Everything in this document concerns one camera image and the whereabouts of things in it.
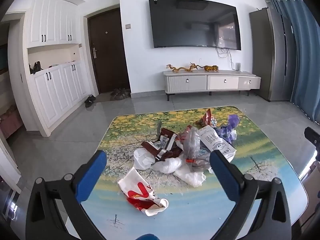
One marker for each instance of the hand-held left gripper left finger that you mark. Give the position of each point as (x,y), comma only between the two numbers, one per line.
(92,175)

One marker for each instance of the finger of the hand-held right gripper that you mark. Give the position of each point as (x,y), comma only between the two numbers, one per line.
(311,135)

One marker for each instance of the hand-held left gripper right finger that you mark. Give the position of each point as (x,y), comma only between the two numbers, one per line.
(222,172)

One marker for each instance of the white plastic bag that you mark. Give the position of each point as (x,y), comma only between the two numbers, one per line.
(142,158)
(191,177)

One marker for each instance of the clear plastic bag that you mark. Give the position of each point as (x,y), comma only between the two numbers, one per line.
(191,142)

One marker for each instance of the red and white paper wrapper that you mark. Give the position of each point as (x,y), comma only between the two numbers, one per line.
(140,192)

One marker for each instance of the purple plastic bag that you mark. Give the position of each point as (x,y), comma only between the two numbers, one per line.
(233,121)

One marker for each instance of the white printed paper packaging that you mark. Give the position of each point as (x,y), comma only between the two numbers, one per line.
(215,140)

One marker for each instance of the small orange plastic piece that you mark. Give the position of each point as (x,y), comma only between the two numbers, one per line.
(190,160)

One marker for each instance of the crumpled white paper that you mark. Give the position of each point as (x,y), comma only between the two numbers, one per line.
(168,165)

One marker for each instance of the red snack packet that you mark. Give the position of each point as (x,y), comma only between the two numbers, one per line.
(206,118)

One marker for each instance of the black shoes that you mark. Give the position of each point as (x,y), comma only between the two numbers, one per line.
(90,100)

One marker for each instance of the blue curtain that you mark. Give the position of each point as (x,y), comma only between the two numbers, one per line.
(305,55)

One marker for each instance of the brown shoes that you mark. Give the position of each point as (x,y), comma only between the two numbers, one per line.
(121,93)

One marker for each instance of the grey refrigerator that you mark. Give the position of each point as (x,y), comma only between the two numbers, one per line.
(272,55)

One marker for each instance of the white built-in cabinet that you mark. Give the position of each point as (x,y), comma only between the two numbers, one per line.
(57,87)

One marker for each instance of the pink bedding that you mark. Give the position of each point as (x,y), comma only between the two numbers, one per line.
(10,122)

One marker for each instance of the white television stand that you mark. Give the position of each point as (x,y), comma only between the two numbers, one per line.
(187,80)

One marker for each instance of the small white device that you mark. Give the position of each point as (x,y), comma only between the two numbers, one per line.
(237,66)

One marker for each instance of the golden tiger figurine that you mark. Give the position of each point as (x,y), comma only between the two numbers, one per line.
(211,68)

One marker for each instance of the golden dragon figurine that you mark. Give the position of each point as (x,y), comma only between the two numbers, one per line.
(180,68)

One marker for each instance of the dark brown entrance door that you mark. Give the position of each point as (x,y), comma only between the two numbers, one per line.
(110,55)

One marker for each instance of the black bag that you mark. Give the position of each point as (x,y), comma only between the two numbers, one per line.
(36,67)

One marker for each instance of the black wall television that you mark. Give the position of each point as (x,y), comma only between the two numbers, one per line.
(195,22)

